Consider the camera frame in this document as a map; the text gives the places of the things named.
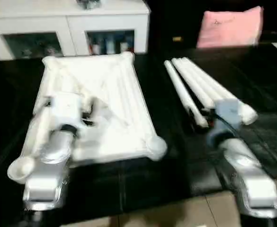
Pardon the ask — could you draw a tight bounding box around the white plastic table top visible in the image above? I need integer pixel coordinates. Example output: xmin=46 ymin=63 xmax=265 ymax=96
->
xmin=7 ymin=51 xmax=168 ymax=185

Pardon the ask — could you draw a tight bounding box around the white plastic table leg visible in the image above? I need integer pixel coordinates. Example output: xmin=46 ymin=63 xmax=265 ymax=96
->
xmin=182 ymin=57 xmax=259 ymax=125
xmin=176 ymin=57 xmax=238 ymax=114
xmin=171 ymin=58 xmax=219 ymax=112
xmin=164 ymin=60 xmax=210 ymax=129

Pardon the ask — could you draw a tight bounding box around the dark ornament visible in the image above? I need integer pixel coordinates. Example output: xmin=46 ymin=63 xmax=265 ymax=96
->
xmin=76 ymin=0 xmax=104 ymax=10

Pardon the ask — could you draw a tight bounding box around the black work mat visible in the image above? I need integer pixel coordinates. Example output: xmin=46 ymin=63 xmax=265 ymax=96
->
xmin=0 ymin=44 xmax=277 ymax=223

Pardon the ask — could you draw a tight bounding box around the white cabinet with glass doors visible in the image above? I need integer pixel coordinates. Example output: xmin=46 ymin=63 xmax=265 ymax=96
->
xmin=0 ymin=0 xmax=151 ymax=61

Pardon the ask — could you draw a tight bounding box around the pink pillow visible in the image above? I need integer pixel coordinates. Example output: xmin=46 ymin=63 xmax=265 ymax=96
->
xmin=196 ymin=6 xmax=265 ymax=49

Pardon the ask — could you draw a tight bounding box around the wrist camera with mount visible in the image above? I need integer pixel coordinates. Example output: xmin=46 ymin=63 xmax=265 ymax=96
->
xmin=213 ymin=98 xmax=241 ymax=142
xmin=41 ymin=92 xmax=91 ymax=135

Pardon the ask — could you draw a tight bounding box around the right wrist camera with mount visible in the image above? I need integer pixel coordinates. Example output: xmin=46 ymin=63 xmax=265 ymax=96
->
xmin=213 ymin=98 xmax=241 ymax=142

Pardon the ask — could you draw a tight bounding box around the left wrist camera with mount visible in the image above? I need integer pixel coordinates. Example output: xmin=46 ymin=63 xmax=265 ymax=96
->
xmin=41 ymin=92 xmax=91 ymax=135

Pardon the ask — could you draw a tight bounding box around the black furniture with yellow label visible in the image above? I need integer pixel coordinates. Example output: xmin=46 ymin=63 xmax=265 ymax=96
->
xmin=148 ymin=0 xmax=205 ymax=50

